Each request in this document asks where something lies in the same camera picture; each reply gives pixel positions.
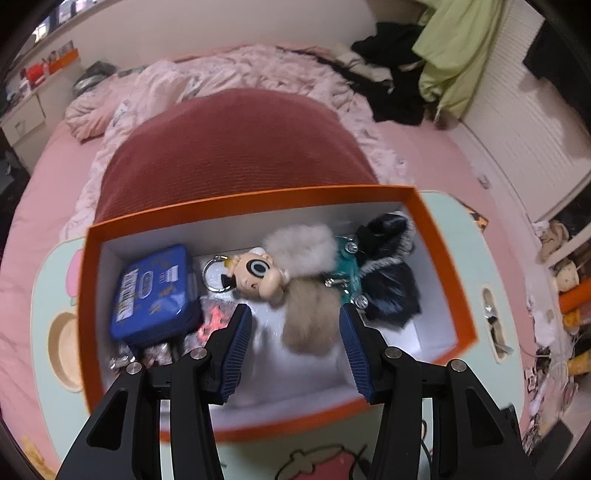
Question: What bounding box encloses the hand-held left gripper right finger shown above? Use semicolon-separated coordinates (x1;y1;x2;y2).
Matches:
338;305;539;480

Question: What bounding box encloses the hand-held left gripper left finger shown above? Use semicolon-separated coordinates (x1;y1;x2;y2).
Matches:
55;304;254;480

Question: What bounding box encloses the tan fur hair clip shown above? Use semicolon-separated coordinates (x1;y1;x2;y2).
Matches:
281;272;345;356

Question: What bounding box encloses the black fur hair clip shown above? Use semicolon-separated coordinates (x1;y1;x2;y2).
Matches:
355;211;422;329

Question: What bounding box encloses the pig figurine keychain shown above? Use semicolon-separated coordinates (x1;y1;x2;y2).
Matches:
201;247;291;306

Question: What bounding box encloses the blue tin box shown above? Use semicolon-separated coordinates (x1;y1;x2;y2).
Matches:
109;244;204;347

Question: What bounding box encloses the large orange cardboard box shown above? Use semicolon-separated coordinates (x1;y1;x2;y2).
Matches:
76;185;478;444

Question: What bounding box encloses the white fur hair clip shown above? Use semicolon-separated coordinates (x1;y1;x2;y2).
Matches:
262;226;339;278

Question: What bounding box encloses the mint cartoon printed desktop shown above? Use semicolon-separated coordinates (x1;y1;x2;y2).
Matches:
30;189;527;480

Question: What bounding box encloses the teal studded clip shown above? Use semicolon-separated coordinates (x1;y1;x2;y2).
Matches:
335;234;368;308

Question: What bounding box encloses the orange black printed packet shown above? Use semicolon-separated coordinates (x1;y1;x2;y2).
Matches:
464;205;490;236

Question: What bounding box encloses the pink bed sheet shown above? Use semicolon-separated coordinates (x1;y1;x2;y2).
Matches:
0;115;550;467

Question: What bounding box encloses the yellow cloth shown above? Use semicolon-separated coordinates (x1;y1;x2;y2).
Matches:
21;434;56;480

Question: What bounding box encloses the beige plush toy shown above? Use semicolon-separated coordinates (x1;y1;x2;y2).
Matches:
538;220;571;264

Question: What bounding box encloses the white slatted closet door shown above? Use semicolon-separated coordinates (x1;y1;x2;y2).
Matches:
462;4;591;222

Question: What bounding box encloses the black clothes pile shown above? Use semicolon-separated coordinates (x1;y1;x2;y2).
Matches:
351;21;428;127

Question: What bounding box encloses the pink floral quilt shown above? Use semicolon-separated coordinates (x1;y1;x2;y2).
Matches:
62;46;407;241

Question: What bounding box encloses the dark grey bag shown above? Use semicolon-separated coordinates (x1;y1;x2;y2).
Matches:
74;62;118;97

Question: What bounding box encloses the white drawer cabinet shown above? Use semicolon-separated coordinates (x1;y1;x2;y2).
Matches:
0;88;51;148

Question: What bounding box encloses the light green hanging garment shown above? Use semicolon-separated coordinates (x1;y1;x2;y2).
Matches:
413;0;509;121

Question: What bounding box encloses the small orange storage box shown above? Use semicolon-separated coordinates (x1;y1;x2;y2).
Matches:
46;48;79;72

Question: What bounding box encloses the black hanging garment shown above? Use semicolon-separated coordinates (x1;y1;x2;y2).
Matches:
524;25;591;93

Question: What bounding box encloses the window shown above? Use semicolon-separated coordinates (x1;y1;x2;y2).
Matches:
32;0;93;42

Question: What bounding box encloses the red corduroy pillow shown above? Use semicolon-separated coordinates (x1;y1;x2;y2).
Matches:
95;89;382;222

